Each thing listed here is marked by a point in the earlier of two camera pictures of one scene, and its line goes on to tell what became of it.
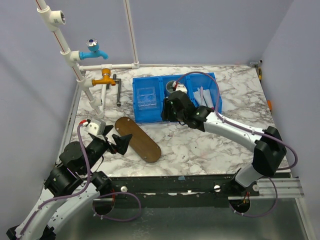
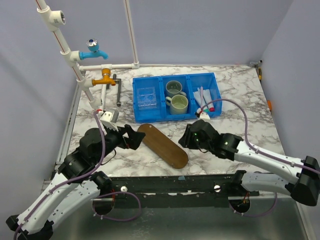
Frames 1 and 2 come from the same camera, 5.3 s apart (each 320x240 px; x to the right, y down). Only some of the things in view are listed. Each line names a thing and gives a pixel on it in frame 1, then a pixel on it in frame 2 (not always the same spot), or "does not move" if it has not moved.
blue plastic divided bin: (148, 92) does not move
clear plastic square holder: (146, 98) does not move
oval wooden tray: (145, 146) -> (163, 147)
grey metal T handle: (119, 89) does not move
